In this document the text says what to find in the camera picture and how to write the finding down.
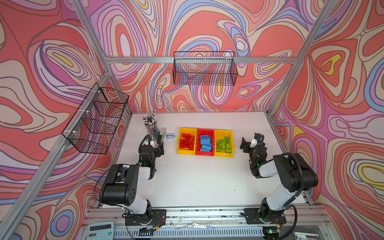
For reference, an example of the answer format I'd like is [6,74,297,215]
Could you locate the red studded brick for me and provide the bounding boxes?
[182,133,192,139]

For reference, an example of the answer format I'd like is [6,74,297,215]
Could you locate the blue brick bottom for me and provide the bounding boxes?
[202,145,212,151]

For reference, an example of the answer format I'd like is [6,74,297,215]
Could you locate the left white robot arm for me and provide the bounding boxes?
[99,128,167,218]

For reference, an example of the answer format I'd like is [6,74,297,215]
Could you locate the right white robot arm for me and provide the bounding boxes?
[240,133,319,224]

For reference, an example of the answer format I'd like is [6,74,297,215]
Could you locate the small blue stapler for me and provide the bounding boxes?
[166,133,175,140]

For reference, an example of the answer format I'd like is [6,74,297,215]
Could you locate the left yellow bin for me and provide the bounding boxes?
[177,128,197,155]

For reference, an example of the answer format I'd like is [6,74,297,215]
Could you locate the yellow bin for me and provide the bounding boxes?
[177,128,197,155]
[214,130,235,158]

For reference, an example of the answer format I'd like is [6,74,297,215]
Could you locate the cup of pencils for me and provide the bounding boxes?
[143,114,160,140]

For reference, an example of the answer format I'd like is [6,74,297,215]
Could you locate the right yellow bin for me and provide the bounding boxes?
[214,130,235,158]

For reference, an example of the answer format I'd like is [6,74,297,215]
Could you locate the red middle bin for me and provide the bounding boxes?
[196,129,215,157]

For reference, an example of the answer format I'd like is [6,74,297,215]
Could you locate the calculator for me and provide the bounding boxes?
[86,222,115,240]

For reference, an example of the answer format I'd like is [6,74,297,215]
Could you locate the white device bottom right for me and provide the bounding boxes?
[294,232,320,240]

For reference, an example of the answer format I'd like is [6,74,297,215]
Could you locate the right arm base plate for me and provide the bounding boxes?
[240,208,287,225]

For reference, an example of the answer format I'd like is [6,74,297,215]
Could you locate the left wire basket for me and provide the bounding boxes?
[62,83,129,155]

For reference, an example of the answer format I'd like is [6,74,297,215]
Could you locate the wire basket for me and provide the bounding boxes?
[62,83,129,155]
[173,50,238,86]

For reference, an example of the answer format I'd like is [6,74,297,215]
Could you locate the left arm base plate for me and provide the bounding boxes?
[122,209,167,227]

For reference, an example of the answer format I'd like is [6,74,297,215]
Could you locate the back wire basket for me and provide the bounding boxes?
[173,50,238,86]

